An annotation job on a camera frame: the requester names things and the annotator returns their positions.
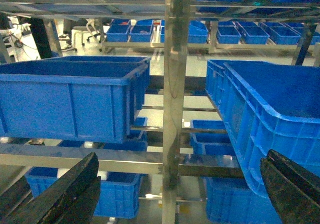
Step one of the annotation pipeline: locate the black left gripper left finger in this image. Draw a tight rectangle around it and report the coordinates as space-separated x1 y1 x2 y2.
1 152 101 224

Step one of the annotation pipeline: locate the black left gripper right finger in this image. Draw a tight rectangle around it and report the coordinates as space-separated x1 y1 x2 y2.
260 149 320 224

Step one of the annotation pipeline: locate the blue crate middle shelf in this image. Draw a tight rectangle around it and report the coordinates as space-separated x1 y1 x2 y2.
205 59 320 198

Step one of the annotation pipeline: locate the blue crate shelf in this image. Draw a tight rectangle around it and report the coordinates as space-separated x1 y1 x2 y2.
205 59 320 198
0 56 150 143

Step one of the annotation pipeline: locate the blue crate left shelf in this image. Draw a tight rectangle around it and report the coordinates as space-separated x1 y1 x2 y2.
0 56 150 143

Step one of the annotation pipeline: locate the blue crate lower left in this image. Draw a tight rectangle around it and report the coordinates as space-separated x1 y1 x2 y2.
25 167 143 219

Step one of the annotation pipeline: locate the blue crate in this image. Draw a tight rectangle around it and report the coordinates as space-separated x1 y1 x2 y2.
202 177 281 224
25 167 143 219

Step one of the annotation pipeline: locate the blue crate lower middle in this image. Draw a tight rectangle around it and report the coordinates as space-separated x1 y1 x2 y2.
202 177 281 224

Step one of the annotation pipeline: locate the steel shelf rack frame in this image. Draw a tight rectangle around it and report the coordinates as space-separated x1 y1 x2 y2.
0 0 320 224

